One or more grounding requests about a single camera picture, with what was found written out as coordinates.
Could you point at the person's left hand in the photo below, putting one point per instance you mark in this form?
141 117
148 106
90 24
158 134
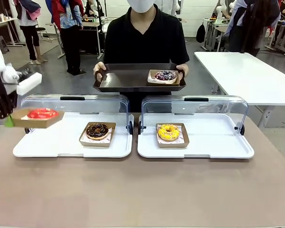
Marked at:
184 69

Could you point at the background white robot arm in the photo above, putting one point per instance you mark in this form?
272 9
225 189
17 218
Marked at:
219 14

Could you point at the yellow sprinkled donut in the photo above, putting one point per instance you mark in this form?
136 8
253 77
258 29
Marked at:
173 145
162 133

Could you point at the background desk with equipment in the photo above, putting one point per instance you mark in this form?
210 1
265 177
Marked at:
92 25

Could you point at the bystander in dark long clothes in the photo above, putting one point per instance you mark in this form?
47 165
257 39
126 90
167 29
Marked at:
251 28

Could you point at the person in black shirt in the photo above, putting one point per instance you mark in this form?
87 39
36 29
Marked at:
145 42

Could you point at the white printed paper liner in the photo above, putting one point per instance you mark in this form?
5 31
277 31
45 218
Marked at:
152 77
24 117
102 141
175 142

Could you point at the purple sprinkled donut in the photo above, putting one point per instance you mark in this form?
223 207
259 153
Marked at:
164 84

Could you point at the person's right hand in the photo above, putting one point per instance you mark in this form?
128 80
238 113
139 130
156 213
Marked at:
98 67

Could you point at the white desk with small items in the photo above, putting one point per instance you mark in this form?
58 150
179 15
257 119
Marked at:
4 23

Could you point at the red glazed donut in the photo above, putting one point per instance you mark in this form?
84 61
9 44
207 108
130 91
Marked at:
33 123
42 113

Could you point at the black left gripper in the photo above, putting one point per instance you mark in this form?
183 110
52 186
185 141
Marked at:
0 99

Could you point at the white display tray base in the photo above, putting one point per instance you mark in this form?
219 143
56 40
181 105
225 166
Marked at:
204 142
61 152

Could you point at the large white table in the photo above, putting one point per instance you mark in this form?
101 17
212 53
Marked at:
240 76

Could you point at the purple drizzled donut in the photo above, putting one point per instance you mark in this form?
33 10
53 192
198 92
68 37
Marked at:
160 76

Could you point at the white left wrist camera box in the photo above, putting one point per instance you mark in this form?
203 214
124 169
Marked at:
29 85

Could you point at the black backpack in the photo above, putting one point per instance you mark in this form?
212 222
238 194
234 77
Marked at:
200 33

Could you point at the bystander in blue patterned shirt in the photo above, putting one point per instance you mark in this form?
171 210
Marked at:
71 42

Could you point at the dark brown serving tray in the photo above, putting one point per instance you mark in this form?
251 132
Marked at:
126 80

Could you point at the background white workbench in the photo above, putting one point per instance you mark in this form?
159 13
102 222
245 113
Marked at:
213 26

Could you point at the white face mask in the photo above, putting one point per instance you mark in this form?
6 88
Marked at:
141 5

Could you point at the grey plastic stool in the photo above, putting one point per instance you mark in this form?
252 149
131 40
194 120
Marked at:
2 44

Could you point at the chocolate sprinkled donut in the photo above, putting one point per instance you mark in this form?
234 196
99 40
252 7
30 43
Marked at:
91 131

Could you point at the bystander in black leggings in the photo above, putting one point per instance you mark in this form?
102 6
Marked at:
31 35

